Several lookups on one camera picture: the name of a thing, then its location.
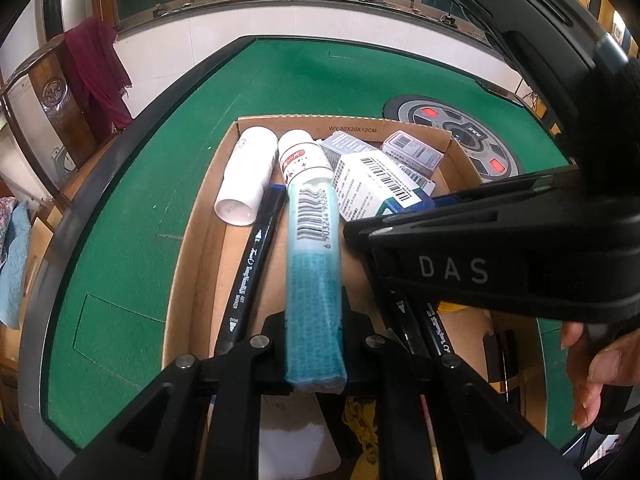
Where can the round tire pattern mat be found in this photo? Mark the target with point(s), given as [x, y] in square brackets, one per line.
[491, 157]

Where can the black marker green caps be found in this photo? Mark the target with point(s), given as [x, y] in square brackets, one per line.
[403, 324]

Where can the pile of clothes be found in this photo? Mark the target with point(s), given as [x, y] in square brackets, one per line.
[15, 239]

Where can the white green barcode box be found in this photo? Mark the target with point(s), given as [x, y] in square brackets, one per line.
[365, 183]

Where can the white charger plug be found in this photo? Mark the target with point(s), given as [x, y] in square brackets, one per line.
[294, 441]

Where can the yellow cartoon toy pouch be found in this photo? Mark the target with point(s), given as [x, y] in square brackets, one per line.
[359, 417]

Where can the white pink medicine box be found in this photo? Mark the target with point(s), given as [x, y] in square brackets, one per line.
[412, 153]

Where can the maroon cloth on chair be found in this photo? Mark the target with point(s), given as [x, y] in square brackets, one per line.
[103, 78]

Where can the cardboard tray box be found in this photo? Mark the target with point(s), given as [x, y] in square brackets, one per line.
[211, 250]

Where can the wooden chair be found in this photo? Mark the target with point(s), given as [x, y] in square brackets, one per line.
[56, 133]

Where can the black marker blue cap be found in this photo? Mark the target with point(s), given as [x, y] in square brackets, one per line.
[239, 308]

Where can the teal tissue packet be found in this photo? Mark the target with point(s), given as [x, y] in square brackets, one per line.
[313, 290]

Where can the plain white bottle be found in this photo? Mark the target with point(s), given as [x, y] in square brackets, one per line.
[246, 176]

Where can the white blue medicine box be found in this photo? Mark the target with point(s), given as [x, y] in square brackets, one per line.
[417, 200]

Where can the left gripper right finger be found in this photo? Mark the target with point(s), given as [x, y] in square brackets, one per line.
[437, 417]

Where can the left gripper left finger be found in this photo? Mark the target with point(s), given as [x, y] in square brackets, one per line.
[196, 419]

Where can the white pill bottle red label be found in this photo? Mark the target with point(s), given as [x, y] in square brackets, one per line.
[301, 160]

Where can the long silver barcode box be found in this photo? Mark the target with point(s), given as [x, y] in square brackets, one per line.
[342, 143]

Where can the person right hand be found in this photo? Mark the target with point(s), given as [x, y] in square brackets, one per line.
[616, 365]

